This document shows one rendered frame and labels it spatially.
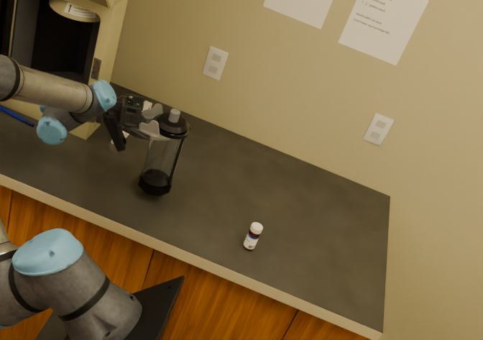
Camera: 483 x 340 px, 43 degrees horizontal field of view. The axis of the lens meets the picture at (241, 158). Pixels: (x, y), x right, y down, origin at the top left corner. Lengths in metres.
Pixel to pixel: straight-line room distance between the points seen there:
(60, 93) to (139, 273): 0.68
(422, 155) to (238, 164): 0.66
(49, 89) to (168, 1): 0.89
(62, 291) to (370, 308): 0.97
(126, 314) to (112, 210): 0.62
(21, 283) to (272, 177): 1.15
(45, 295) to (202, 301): 0.78
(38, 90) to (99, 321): 0.52
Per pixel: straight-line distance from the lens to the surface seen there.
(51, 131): 1.64
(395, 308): 2.74
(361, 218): 2.17
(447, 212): 2.44
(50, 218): 1.92
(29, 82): 1.40
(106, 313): 1.22
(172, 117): 1.73
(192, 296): 1.90
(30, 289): 1.22
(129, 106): 1.71
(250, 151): 2.25
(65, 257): 1.19
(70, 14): 1.92
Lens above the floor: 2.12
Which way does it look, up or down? 33 degrees down
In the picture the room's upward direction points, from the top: 21 degrees clockwise
